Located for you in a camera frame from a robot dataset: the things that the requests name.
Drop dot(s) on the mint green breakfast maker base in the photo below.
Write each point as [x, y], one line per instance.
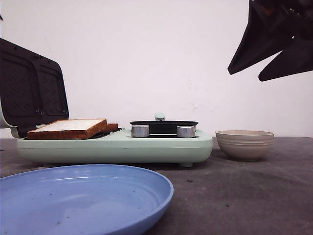
[119, 147]

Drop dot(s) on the white bread slice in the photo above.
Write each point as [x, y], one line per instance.
[110, 127]
[68, 129]

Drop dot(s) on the beige ceramic bowl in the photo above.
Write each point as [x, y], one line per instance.
[245, 145]

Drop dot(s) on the silver control knob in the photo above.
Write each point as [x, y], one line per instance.
[185, 131]
[140, 131]

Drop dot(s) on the blue plastic plate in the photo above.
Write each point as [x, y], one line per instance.
[83, 200]

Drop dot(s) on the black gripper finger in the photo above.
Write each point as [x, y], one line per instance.
[261, 38]
[296, 58]

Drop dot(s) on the right silver control knob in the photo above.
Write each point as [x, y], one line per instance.
[185, 131]

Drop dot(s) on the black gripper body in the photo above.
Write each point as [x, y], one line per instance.
[297, 19]

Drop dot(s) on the black round frying pan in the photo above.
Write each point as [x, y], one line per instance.
[162, 126]

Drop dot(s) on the breakfast maker hinged lid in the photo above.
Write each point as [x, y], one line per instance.
[32, 90]

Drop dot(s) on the left silver control knob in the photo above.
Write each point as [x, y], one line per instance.
[140, 131]

